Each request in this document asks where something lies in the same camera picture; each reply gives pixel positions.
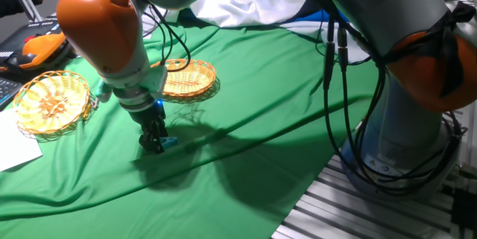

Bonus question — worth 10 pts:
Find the black keyboard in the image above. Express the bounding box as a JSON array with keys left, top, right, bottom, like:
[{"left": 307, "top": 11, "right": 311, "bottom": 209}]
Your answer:
[{"left": 0, "top": 77, "right": 23, "bottom": 112}]

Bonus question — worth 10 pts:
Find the white paper sheet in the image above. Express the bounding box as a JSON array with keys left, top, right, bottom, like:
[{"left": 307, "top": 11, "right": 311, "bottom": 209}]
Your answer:
[{"left": 0, "top": 108, "right": 44, "bottom": 172}]

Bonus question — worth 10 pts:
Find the white blue black cloth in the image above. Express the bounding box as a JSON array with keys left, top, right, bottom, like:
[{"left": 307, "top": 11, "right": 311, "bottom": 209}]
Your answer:
[{"left": 141, "top": 0, "right": 373, "bottom": 65}]

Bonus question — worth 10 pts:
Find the orange black teach pendant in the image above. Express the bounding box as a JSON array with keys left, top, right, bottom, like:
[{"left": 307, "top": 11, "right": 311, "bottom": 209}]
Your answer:
[{"left": 0, "top": 19, "right": 72, "bottom": 73}]

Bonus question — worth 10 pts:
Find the oval orange wicker basket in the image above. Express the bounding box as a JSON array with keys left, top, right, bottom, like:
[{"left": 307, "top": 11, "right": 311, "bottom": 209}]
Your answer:
[{"left": 151, "top": 58, "right": 218, "bottom": 98}]

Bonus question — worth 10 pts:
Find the green cloth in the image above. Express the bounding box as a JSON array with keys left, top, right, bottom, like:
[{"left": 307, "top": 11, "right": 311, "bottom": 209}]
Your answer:
[{"left": 0, "top": 0, "right": 381, "bottom": 239}]

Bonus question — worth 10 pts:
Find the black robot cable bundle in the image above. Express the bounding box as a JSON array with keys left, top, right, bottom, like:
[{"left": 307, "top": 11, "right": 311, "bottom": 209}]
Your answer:
[{"left": 143, "top": 0, "right": 467, "bottom": 195}]

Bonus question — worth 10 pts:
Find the dark-sleeved forearm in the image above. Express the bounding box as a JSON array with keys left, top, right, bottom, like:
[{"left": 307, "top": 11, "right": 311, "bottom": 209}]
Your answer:
[{"left": 0, "top": 0, "right": 38, "bottom": 19}]

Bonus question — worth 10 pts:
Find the blue plastic clothespin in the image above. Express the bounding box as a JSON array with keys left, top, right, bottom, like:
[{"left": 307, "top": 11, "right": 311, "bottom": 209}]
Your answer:
[{"left": 160, "top": 136, "right": 179, "bottom": 149}]

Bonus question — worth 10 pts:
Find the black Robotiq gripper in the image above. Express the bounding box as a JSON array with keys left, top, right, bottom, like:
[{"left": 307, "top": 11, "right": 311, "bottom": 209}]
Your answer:
[{"left": 128, "top": 99, "right": 170, "bottom": 155}]

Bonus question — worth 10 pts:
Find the green wrist camera bracket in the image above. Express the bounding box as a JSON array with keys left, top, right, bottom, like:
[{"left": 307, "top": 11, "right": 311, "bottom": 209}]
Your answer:
[{"left": 92, "top": 63, "right": 168, "bottom": 102}]

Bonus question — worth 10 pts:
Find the round yellow wicker basket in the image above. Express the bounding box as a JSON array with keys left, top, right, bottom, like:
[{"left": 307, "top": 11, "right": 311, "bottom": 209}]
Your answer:
[{"left": 11, "top": 70, "right": 91, "bottom": 136}]

